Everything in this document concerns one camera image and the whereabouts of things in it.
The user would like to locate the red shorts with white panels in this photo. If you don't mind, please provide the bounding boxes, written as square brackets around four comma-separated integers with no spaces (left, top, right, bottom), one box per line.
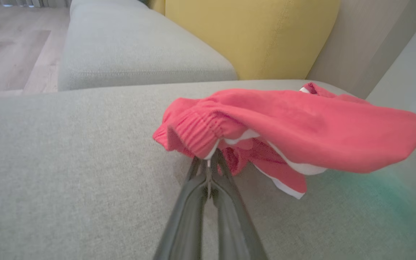
[152,82,416,200]

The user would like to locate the grey fabric sofa seat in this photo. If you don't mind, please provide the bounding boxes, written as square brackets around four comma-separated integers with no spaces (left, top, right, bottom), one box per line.
[0,79,416,260]

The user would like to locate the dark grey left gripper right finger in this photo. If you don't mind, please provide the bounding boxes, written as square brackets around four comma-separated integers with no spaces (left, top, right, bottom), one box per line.
[209,150,269,260]

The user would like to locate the grey sofa cushion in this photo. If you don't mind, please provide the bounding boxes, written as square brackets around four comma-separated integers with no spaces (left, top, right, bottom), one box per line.
[57,0,238,91]

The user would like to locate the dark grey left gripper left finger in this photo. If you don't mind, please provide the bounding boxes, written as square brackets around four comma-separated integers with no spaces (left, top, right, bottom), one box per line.
[153,157,208,260]

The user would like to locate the yellow sofa cushion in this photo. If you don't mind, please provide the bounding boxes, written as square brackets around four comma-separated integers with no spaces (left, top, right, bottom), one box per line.
[147,0,340,81]

